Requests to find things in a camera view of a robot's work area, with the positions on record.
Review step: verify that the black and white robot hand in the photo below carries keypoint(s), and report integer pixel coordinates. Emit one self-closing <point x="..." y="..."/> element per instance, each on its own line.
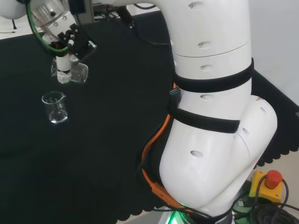
<point x="78" y="44"/>

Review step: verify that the clear glass beaker with spout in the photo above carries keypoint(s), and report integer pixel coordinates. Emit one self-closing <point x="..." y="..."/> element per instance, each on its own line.
<point x="57" y="114"/>

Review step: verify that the black cloth with scalloped edge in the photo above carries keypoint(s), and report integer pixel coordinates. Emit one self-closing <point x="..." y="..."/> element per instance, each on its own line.
<point x="93" y="151"/>

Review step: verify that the green connector block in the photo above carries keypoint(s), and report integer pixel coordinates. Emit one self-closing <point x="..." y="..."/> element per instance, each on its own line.
<point x="243" y="205"/>

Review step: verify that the yellow stop button box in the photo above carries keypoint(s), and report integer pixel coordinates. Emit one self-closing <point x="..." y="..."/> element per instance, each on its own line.
<point x="266" y="191"/>

